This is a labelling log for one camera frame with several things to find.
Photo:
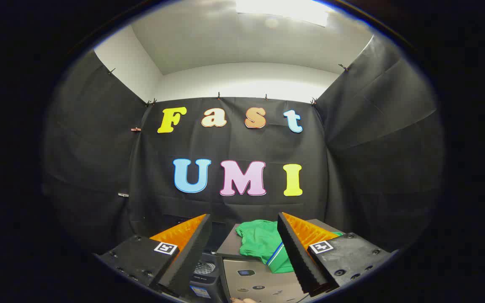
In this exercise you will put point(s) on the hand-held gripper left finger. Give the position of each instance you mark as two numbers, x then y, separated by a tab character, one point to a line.
192	252

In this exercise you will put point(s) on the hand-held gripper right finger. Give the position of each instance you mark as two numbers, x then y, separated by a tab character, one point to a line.
299	261

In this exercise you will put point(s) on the green polo shirt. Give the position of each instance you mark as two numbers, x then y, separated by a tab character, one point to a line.
259	240

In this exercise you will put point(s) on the grey appliance cabinet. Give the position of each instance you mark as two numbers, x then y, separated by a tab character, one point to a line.
263	286

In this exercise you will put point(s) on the black backdrop cloth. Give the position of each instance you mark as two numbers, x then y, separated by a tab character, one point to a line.
99	168

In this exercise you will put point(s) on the ceiling light panel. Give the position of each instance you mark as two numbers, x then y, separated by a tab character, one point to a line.
284	10

